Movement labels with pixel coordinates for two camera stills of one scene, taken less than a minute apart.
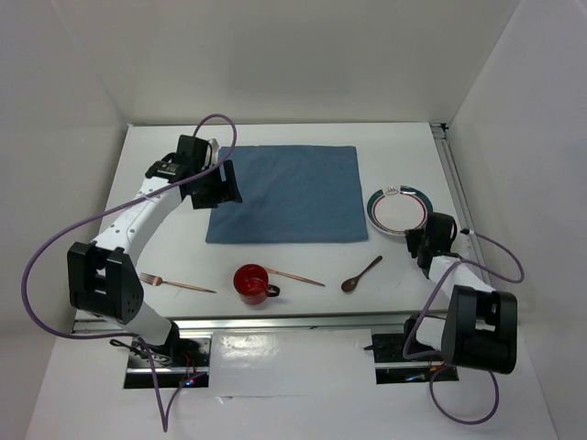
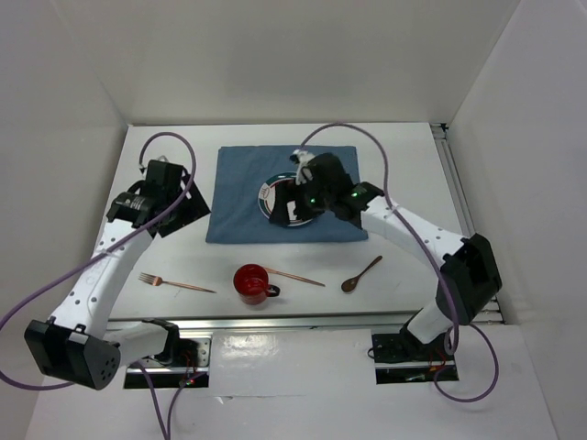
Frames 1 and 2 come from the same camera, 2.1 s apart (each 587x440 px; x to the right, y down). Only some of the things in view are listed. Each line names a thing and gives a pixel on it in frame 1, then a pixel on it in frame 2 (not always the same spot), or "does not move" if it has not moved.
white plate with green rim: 398,208 → 266,199
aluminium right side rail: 459,192 does not move
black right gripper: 412,237 → 284,192
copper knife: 293,277 does not move
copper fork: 158,280 does not move
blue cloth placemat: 292,193 does not move
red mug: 251,282 does not move
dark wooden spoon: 349,284 does not move
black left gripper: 228,187 → 194,208
